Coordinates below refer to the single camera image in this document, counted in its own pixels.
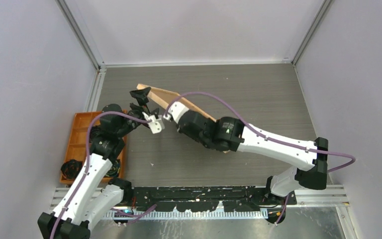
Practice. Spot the orange compartment tray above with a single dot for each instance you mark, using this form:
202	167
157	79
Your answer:
75	156

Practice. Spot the light wooden picture frame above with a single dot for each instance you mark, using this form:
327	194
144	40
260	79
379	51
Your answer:
160	100

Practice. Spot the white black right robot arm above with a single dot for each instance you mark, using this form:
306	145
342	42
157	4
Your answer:
308	168

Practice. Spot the aluminium rail front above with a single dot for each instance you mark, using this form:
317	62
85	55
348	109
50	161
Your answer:
332	196

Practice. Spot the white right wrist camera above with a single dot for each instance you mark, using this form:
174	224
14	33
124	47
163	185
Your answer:
175	112

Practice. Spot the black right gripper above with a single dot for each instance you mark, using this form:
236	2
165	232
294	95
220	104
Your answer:
180	130

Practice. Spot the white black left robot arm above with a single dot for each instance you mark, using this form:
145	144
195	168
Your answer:
89	184

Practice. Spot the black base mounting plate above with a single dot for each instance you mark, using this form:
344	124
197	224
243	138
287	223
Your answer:
201	199

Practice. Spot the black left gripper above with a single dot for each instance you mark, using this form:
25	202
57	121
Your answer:
142	100

